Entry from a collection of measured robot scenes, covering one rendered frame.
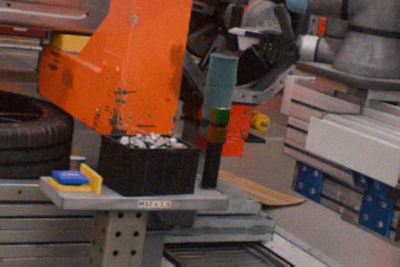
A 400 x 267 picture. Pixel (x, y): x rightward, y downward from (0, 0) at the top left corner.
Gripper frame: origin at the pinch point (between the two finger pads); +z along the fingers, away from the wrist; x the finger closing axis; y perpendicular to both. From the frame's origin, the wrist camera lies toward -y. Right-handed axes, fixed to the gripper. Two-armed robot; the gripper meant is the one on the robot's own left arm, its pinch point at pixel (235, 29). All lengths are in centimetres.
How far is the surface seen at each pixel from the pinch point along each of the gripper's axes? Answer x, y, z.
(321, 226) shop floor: 105, 89, -25
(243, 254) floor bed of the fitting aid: 28, 79, -8
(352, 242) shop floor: 92, 88, -40
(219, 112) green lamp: -43.3, 15.5, -8.9
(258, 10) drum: 14.3, -5.0, -3.1
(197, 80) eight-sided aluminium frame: 14.9, 20.0, 13.0
